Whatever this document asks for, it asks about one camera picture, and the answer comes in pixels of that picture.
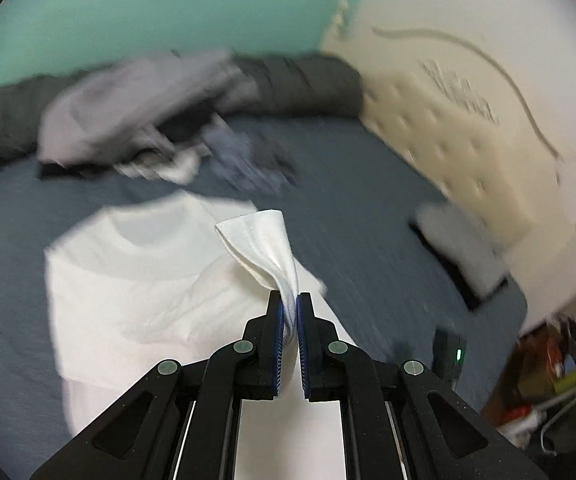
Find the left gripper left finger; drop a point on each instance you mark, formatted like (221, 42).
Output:
(180, 421)

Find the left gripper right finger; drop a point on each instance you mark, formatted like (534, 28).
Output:
(399, 422)

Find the folded grey garment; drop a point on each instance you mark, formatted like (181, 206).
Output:
(449, 216)

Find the cream tufted headboard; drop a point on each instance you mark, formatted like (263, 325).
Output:
(456, 116)

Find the black and white garment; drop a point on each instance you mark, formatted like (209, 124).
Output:
(181, 168)

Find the blue-grey crumpled garment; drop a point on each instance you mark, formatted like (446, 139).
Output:
(249, 162)

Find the grey shirt pile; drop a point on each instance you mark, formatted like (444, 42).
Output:
(113, 114)

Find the dark grey rolled duvet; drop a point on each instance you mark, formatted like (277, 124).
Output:
(309, 84)

